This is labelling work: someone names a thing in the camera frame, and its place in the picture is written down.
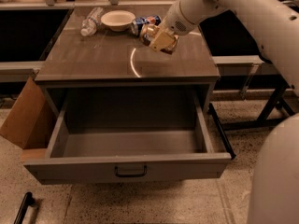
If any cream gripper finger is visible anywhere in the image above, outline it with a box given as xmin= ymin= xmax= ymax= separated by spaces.
xmin=149 ymin=31 xmax=178 ymax=52

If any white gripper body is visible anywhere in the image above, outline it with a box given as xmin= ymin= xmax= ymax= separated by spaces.
xmin=159 ymin=0 xmax=196 ymax=35

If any crushed orange soda can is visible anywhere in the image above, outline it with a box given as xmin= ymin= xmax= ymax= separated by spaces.
xmin=139 ymin=24 xmax=172 ymax=48

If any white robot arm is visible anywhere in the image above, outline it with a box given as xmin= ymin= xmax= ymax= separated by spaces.
xmin=150 ymin=0 xmax=299 ymax=224

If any blue pepsi can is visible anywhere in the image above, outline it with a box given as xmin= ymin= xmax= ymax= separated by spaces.
xmin=131 ymin=15 xmax=161 ymax=36

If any grey cabinet counter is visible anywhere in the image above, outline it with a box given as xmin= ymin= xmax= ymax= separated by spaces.
xmin=36 ymin=7 xmax=220 ymax=91

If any grey open top drawer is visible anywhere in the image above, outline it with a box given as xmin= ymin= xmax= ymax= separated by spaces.
xmin=24 ymin=91 xmax=231 ymax=184

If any white paper bowl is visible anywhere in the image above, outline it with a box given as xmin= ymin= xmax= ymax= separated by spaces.
xmin=101 ymin=10 xmax=135 ymax=32

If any clear plastic water bottle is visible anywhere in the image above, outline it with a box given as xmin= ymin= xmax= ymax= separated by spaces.
xmin=80 ymin=7 xmax=104 ymax=36

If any brown cardboard box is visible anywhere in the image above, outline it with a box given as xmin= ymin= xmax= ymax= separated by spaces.
xmin=0 ymin=77 xmax=56 ymax=161

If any black drawer handle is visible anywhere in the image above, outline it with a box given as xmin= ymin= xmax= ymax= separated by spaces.
xmin=114 ymin=165 xmax=148 ymax=178

